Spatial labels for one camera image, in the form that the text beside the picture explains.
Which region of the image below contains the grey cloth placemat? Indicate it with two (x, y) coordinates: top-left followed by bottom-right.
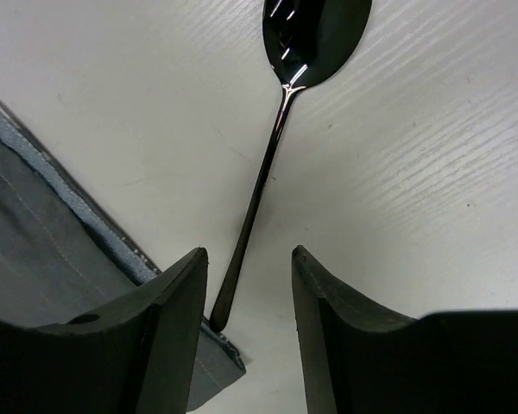
(0, 103), (245, 412)

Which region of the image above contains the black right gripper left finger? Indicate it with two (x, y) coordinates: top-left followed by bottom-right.
(0, 248), (208, 413)

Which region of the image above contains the black spoon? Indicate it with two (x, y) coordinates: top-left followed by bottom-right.
(209, 0), (375, 332)

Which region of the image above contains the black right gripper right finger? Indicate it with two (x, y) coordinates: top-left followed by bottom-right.
(292, 246), (518, 413)

